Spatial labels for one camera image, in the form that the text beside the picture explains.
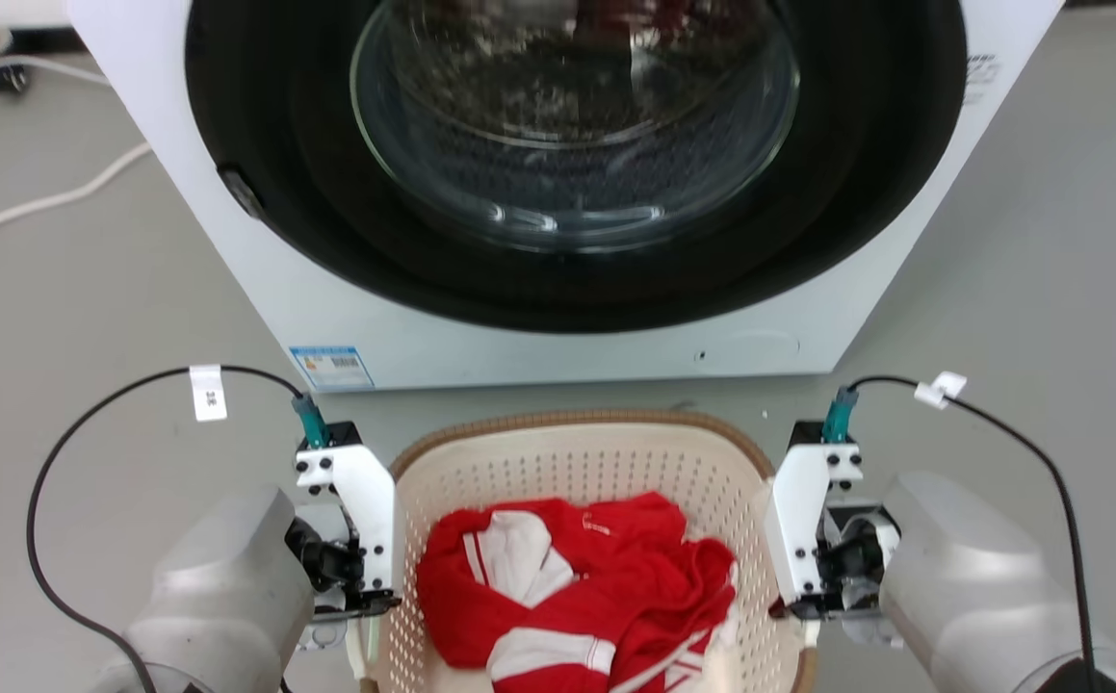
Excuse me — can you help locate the thick white floor cable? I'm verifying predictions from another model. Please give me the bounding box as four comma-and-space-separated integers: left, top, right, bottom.
0, 141, 153, 254

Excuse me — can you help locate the black washer door handle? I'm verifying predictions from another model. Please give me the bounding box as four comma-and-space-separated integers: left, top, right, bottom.
218, 166, 267, 221

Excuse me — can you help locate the blue white energy label sticker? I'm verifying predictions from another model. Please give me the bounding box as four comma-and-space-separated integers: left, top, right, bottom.
289, 345, 375, 391

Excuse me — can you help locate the cream plastic laundry basket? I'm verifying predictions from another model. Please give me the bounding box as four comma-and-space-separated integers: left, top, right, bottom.
362, 409, 819, 693

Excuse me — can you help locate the red and white garment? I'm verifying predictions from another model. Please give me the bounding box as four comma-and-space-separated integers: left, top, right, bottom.
415, 492, 740, 693

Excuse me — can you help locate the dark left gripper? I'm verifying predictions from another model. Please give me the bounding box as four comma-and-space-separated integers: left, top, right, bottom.
285, 517, 403, 623

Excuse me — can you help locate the white front-load washing machine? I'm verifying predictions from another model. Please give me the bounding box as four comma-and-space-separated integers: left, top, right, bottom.
66, 0, 1067, 392

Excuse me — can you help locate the thin white floor cable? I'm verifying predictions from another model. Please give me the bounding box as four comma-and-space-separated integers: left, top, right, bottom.
0, 55, 113, 118

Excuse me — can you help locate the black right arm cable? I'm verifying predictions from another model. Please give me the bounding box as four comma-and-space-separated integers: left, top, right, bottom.
821, 375, 1099, 693

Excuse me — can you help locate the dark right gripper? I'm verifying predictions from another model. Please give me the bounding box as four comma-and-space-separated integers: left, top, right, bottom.
771, 508, 902, 623

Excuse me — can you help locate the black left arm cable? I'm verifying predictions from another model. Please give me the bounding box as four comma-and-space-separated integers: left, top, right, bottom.
26, 365, 328, 693

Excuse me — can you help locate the black round glass washer door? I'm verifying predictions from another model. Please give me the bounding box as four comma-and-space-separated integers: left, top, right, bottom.
184, 0, 969, 335

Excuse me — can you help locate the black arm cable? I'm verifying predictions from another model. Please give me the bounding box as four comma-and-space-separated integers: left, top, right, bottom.
821, 375, 1099, 693
26, 365, 328, 693

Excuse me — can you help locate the white paper cable tag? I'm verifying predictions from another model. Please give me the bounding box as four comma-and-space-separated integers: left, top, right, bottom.
190, 365, 228, 423
913, 372, 968, 411

